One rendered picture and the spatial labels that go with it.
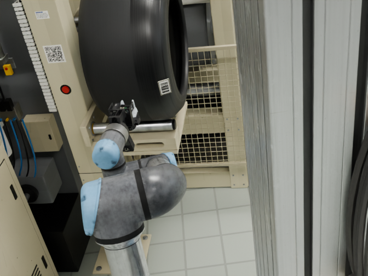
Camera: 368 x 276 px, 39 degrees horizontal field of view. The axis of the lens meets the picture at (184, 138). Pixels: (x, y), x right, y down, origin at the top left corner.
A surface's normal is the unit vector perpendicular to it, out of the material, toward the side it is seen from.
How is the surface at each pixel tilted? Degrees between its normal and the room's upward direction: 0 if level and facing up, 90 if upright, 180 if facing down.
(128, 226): 72
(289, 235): 90
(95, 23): 49
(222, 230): 0
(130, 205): 65
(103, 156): 83
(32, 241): 90
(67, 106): 90
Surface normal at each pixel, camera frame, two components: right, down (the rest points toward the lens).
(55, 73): -0.11, 0.59
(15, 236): 0.98, -0.04
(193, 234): -0.14, -0.80
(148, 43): 0.11, 0.17
